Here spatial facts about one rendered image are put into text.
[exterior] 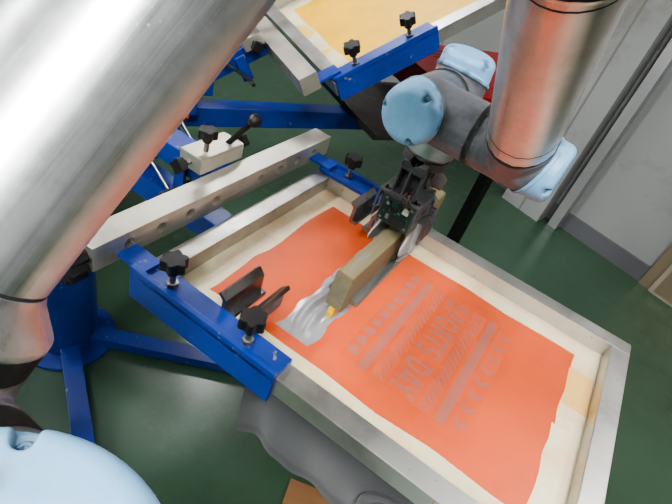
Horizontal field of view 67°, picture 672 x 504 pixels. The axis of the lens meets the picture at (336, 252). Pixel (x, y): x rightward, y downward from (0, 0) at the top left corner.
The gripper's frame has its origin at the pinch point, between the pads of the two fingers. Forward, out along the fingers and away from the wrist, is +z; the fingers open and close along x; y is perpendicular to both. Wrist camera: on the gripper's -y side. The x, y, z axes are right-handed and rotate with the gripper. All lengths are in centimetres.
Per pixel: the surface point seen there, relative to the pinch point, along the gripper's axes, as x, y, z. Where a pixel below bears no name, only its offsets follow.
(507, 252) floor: 15, -211, 109
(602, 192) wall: 44, -276, 73
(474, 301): 16.8, -18.3, 13.6
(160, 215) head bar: -34.4, 20.6, 5.1
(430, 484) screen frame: 25.3, 27.5, 10.2
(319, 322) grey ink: -3.2, 12.2, 13.3
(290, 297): -10.7, 10.9, 13.7
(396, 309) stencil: 5.5, -2.5, 13.6
